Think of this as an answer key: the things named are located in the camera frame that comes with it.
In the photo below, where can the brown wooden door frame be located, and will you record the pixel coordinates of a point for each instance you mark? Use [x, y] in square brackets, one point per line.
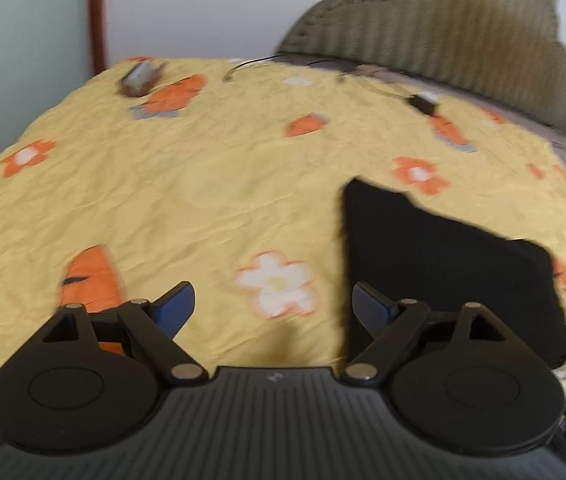
[97, 15]

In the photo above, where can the black pants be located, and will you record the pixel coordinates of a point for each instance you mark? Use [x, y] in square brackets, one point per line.
[438, 260]

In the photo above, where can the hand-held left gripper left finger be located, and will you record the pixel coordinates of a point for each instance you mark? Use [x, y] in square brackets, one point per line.
[178, 306]

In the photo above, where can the small brown grey box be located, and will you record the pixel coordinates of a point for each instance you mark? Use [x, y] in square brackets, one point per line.
[139, 78]

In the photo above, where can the yellow floral blanket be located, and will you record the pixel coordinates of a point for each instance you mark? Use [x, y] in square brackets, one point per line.
[163, 200]

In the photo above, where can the black charger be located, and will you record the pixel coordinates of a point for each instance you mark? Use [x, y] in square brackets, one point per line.
[424, 103]

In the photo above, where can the olive ribbed cushion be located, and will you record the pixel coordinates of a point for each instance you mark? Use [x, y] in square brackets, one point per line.
[438, 30]

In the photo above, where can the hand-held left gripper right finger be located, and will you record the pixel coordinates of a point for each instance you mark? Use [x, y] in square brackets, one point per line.
[370, 306]

